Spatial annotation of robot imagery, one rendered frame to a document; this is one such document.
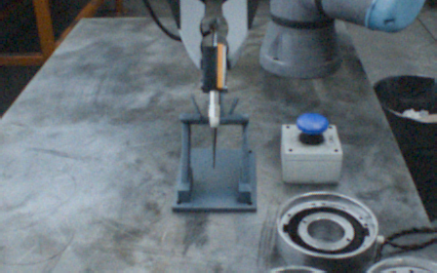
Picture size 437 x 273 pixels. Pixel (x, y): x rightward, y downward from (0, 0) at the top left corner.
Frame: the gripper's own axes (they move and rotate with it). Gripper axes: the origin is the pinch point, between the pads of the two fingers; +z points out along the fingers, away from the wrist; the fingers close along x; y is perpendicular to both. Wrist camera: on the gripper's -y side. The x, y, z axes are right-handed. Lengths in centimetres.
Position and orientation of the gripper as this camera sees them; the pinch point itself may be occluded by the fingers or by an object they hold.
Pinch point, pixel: (215, 60)
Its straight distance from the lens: 61.3
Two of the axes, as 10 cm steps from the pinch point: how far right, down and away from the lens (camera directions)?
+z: 0.1, 8.6, 5.1
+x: -10.0, -0.1, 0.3
